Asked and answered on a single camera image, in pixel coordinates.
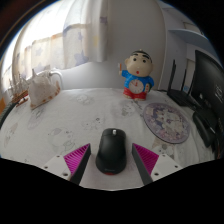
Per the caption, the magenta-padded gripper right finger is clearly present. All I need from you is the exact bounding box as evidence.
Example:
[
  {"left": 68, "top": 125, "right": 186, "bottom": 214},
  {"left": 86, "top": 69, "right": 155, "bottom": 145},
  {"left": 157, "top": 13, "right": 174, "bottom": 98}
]
[{"left": 131, "top": 143, "right": 184, "bottom": 186}]

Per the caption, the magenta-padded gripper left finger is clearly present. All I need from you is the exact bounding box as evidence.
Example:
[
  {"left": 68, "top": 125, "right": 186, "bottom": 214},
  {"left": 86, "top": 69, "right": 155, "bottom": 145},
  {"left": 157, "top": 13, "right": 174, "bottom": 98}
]
[{"left": 40, "top": 143, "right": 92, "bottom": 186}]

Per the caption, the black computer mouse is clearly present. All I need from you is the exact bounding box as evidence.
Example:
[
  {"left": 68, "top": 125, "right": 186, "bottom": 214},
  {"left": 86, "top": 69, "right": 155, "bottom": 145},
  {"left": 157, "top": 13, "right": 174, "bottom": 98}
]
[{"left": 95, "top": 127, "right": 128, "bottom": 175}]

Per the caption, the round purple printed mouse pad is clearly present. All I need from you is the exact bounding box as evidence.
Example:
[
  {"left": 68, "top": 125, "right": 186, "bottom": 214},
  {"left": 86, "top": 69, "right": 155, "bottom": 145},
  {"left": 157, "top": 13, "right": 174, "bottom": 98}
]
[{"left": 143, "top": 102, "right": 191, "bottom": 145}]

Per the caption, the white printed tablecloth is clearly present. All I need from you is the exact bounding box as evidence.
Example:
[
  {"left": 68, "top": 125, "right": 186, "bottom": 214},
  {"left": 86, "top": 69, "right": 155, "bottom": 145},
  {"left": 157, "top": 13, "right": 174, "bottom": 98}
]
[{"left": 0, "top": 87, "right": 218, "bottom": 191}]

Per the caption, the cartoon boy figurine clock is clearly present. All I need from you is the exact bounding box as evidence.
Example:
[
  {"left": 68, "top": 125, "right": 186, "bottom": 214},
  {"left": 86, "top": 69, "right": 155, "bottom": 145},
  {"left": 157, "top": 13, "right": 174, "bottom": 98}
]
[{"left": 118, "top": 49, "right": 155, "bottom": 102}]

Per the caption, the wooden model sailing ship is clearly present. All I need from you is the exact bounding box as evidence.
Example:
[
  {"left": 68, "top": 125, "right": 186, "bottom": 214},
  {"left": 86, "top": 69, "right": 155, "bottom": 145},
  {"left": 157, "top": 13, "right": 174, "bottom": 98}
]
[{"left": 9, "top": 73, "right": 30, "bottom": 107}]

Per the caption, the orange wooden chair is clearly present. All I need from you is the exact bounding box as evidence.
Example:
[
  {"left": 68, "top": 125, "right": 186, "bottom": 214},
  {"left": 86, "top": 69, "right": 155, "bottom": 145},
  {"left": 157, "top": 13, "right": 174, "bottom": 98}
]
[{"left": 0, "top": 97, "right": 6, "bottom": 114}]

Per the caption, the black computer monitor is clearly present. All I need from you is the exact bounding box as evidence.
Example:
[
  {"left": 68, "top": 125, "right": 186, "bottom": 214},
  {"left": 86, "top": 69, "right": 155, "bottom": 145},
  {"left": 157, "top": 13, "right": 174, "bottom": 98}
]
[{"left": 191, "top": 49, "right": 224, "bottom": 154}]

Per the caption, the white star-print curtain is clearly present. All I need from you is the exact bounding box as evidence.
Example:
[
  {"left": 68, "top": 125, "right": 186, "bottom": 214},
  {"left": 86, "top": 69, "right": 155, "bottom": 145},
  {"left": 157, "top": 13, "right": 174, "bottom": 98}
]
[{"left": 0, "top": 0, "right": 109, "bottom": 89}]

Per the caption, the white wall shelf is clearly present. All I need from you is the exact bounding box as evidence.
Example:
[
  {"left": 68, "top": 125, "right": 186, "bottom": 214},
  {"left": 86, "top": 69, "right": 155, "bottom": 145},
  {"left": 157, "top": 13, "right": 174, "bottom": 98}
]
[{"left": 168, "top": 19, "right": 214, "bottom": 51}]

